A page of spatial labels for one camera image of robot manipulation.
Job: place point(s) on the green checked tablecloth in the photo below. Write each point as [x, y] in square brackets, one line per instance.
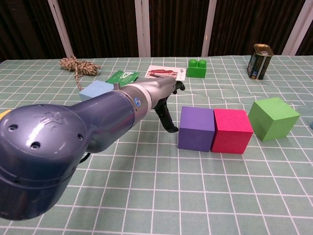
[171, 191]

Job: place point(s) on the pink foam cube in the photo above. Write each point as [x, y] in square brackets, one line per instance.
[230, 132]

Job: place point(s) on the white metal frame post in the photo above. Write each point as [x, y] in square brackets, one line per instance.
[298, 24]
[142, 24]
[58, 22]
[209, 24]

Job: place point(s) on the green foil sachet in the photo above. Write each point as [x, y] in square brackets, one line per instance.
[122, 77]

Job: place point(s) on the yellow foam cube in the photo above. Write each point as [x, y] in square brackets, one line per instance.
[4, 113]

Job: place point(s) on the green toy brick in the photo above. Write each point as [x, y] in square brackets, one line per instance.
[196, 71]

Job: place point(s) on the light blue foam cube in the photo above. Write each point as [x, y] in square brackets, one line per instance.
[95, 89]

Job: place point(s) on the white picture card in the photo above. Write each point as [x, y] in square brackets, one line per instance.
[168, 71]

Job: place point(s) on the purple foam cube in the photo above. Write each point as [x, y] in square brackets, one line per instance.
[195, 129]

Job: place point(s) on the dark pleated curtain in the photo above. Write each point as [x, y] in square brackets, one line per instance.
[102, 24]

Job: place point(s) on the green foam cube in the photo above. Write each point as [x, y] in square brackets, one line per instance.
[271, 120]

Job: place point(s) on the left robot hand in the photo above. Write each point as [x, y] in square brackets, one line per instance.
[161, 88]

